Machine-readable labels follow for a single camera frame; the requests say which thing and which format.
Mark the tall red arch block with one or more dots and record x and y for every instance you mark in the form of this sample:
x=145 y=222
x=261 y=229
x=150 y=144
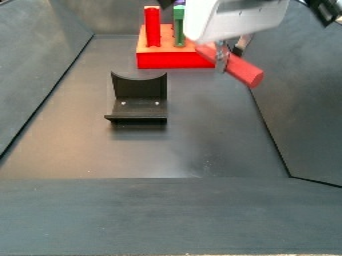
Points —
x=153 y=25

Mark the red peg board base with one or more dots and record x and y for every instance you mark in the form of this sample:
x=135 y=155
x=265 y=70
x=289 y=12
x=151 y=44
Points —
x=168 y=56

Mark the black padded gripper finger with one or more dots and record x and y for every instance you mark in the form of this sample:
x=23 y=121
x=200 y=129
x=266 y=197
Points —
x=245 y=39

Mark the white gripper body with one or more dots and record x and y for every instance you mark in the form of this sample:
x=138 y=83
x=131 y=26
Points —
x=214 y=20

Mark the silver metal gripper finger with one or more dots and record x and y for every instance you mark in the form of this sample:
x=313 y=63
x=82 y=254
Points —
x=222 y=55

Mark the green triangular peg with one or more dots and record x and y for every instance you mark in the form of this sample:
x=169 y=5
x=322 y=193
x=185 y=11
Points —
x=178 y=25

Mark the purple cylinder peg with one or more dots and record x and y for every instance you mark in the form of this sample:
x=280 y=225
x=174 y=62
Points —
x=180 y=2

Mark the black curved cradle stand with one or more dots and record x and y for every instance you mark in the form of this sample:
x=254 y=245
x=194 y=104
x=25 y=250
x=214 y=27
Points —
x=141 y=98

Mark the red hexagon rod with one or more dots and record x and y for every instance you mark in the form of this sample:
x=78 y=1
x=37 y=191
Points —
x=241 y=69

